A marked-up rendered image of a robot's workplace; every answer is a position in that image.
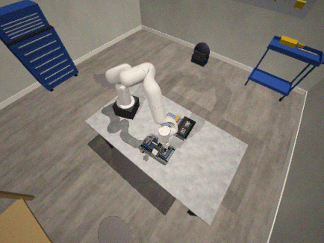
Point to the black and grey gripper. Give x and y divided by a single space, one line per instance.
166 146

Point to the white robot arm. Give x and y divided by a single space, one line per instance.
145 73

